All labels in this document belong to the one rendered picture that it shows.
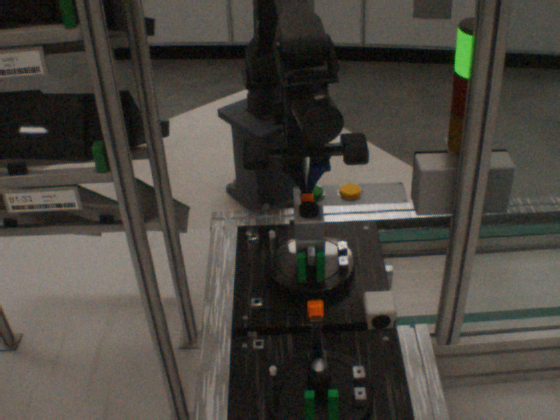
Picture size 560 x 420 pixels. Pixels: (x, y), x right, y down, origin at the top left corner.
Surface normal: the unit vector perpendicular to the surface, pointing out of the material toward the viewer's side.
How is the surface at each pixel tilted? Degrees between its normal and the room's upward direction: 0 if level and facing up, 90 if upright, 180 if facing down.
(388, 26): 90
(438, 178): 90
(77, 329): 0
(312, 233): 90
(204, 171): 0
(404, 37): 90
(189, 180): 0
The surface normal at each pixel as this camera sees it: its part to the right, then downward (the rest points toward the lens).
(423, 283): -0.04, -0.80
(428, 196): 0.01, 0.59
